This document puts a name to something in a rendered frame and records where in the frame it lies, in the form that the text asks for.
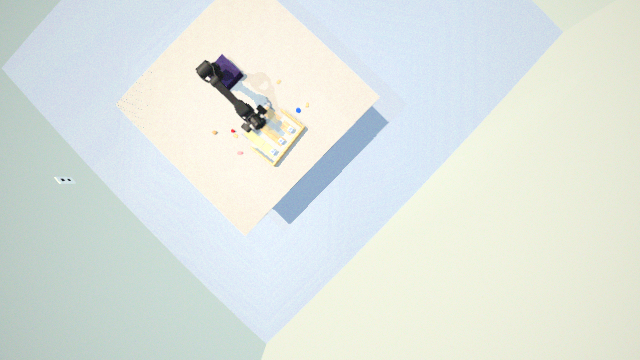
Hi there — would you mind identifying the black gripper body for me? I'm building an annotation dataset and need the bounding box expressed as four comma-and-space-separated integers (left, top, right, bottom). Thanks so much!
241, 105, 267, 133

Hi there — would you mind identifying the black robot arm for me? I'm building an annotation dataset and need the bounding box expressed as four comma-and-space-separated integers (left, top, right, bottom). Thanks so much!
195, 60, 266, 130

